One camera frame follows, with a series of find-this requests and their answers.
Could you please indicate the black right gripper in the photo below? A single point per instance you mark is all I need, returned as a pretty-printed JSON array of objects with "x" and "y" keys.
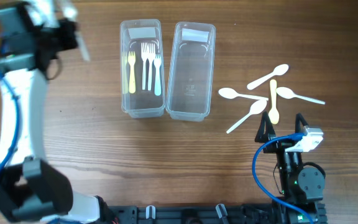
[{"x": 279, "y": 145}]

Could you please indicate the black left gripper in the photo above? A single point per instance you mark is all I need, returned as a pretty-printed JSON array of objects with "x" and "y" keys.
[{"x": 66, "y": 34}]

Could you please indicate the yellow plastic spoon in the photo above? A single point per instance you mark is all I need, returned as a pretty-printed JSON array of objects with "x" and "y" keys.
[{"x": 273, "y": 113}]

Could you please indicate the white spoon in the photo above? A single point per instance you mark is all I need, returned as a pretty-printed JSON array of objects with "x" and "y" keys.
[
  {"x": 255, "y": 108},
  {"x": 287, "y": 93},
  {"x": 230, "y": 93},
  {"x": 278, "y": 71}
]

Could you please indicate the white plastic fork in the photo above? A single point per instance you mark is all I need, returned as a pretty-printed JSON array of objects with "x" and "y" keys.
[
  {"x": 144, "y": 57},
  {"x": 151, "y": 57},
  {"x": 82, "y": 46}
]

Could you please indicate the yellow plastic fork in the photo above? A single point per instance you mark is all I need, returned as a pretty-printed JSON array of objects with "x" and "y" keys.
[{"x": 131, "y": 61}]

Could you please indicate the light blue plastic fork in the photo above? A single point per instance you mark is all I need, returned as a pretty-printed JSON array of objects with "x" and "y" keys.
[{"x": 157, "y": 65}]

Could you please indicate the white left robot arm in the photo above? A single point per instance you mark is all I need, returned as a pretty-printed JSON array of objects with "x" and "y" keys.
[{"x": 31, "y": 190}]

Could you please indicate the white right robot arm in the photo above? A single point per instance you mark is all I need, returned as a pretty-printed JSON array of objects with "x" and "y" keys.
[{"x": 302, "y": 183}]

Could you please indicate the clear right plastic container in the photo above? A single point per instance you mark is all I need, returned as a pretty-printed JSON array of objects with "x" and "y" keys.
[{"x": 190, "y": 81}]

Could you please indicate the clear plastic container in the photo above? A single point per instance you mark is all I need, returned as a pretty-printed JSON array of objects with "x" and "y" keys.
[
  {"x": 190, "y": 81},
  {"x": 142, "y": 103}
]

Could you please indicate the clear left plastic container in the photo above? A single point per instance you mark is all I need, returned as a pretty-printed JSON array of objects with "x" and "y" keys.
[{"x": 142, "y": 103}]

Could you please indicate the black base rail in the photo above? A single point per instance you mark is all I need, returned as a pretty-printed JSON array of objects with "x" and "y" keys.
[{"x": 197, "y": 214}]

